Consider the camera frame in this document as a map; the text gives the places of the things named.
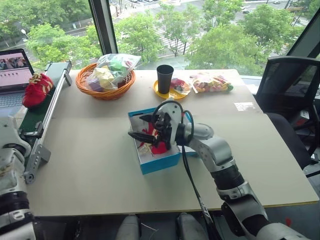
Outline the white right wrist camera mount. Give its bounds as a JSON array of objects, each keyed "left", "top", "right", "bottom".
[{"left": 156, "top": 100, "right": 185, "bottom": 150}]

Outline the black mesh office chair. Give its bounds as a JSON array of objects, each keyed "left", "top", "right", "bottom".
[{"left": 252, "top": 55, "right": 320, "bottom": 171}]

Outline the blue cardboard shoebox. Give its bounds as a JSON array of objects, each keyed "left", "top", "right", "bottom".
[{"left": 127, "top": 107, "right": 200, "bottom": 176}]

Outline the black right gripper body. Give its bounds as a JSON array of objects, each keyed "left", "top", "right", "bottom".
[{"left": 150, "top": 112, "right": 174, "bottom": 151}]

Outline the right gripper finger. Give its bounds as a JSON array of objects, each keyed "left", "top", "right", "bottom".
[
  {"left": 127, "top": 131, "right": 158, "bottom": 145},
  {"left": 138, "top": 114, "right": 156, "bottom": 125}
]

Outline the clear bag of red items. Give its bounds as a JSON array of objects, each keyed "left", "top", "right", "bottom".
[{"left": 170, "top": 77, "right": 193, "bottom": 95}]

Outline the grey laptop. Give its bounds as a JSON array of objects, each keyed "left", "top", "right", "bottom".
[{"left": 0, "top": 48, "right": 36, "bottom": 110}]

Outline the dark window frame pillar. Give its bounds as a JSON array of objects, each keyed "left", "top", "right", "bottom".
[{"left": 88, "top": 0, "right": 119, "bottom": 57}]

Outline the yellow round plate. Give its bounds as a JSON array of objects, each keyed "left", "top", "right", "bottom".
[{"left": 153, "top": 79, "right": 191, "bottom": 101}]

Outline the dark slanted window frame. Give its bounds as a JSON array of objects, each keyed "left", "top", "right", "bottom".
[{"left": 285, "top": 0, "right": 320, "bottom": 59}]

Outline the clear tape patch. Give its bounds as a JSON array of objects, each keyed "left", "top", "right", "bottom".
[{"left": 233, "top": 101, "right": 257, "bottom": 112}]

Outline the black plastic cup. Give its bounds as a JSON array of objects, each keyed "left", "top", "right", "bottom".
[{"left": 156, "top": 64, "right": 174, "bottom": 95}]

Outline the clear bag of coloured blocks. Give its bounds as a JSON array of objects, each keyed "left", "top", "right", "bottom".
[{"left": 86, "top": 53, "right": 142, "bottom": 92}]

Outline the orange woven basket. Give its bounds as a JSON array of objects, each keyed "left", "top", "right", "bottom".
[{"left": 75, "top": 62, "right": 136, "bottom": 101}]

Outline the grey rounded robot part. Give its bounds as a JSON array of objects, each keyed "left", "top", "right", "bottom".
[
  {"left": 116, "top": 214, "right": 140, "bottom": 240},
  {"left": 176, "top": 212, "right": 209, "bottom": 240}
]

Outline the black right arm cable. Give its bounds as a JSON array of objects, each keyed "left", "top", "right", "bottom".
[{"left": 152, "top": 99, "right": 216, "bottom": 232}]

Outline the green conveyor belt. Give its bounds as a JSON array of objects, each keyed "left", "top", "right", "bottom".
[{"left": 17, "top": 60, "right": 73, "bottom": 185}]

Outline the red knitted baby shoe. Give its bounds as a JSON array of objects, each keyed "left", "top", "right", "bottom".
[
  {"left": 137, "top": 124, "right": 171, "bottom": 158},
  {"left": 22, "top": 72, "right": 55, "bottom": 109}
]

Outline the clear bag of colourful candies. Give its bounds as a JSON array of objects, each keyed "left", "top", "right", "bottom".
[{"left": 189, "top": 72, "right": 235, "bottom": 94}]

